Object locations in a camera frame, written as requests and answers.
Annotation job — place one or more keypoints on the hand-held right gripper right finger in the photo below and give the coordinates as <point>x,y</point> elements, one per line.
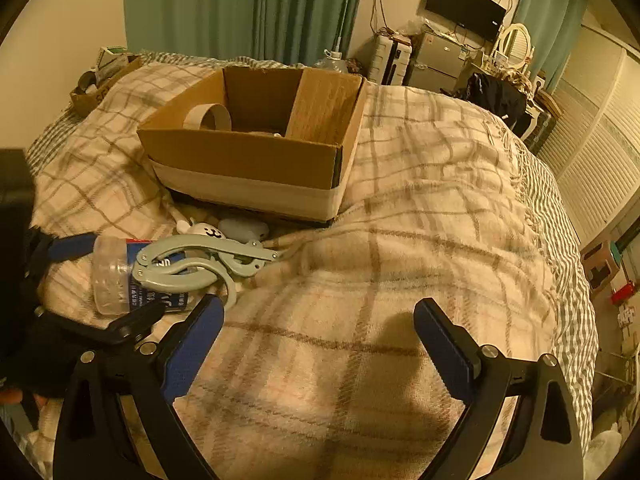
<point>442,345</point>

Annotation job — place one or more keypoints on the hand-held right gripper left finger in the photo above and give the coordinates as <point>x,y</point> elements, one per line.
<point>196,345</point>

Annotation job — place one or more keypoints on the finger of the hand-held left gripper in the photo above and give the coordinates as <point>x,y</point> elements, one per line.
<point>131,321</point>
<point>70,250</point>

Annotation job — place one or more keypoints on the clear plastic bottle blue label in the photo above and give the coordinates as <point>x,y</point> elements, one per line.
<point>107,272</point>

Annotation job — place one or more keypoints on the large cardboard box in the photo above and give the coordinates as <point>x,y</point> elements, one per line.
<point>240,162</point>

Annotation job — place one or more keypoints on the person's left hand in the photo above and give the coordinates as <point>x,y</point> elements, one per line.
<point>37,365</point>

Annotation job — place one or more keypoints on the small white face toy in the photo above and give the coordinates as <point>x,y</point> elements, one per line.
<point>207,231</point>

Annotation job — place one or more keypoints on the plaid blanket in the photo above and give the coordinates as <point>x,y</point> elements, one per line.
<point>360,265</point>

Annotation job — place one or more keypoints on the striped bed sheet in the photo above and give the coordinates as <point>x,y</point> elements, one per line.
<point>565,270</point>

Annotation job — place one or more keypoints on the small cardboard box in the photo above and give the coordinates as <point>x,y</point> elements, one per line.
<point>95,98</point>

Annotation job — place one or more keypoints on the printed cardboard box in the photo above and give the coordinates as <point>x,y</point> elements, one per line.
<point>597,265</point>

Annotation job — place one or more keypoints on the cardboard tape roll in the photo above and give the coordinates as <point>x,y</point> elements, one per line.
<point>196,116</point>

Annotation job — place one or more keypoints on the red box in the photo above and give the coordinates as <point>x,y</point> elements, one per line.
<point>623,293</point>

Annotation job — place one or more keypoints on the white and green carton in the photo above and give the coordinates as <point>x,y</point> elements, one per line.
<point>111,57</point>

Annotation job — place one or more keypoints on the dark clothes pile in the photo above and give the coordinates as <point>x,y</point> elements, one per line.
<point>495,95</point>

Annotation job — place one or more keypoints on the white louvered wardrobe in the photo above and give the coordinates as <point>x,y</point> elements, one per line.
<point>595,125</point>

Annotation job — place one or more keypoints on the wide green curtain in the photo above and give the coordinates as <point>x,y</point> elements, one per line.
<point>200,5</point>

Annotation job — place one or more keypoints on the grey mini fridge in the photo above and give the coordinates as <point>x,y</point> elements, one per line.
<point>434,56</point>

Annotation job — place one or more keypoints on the white suitcase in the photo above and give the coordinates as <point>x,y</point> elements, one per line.
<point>385,58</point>

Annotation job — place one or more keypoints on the clear water jug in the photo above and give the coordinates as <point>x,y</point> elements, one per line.
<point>332,63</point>

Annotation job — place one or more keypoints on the white oval mirror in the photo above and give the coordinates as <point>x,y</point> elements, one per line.
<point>506,45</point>

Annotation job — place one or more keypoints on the narrow green curtain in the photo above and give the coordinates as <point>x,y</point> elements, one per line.
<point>545,7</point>

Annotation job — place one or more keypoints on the black wall television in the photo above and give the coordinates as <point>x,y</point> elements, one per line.
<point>462,6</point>

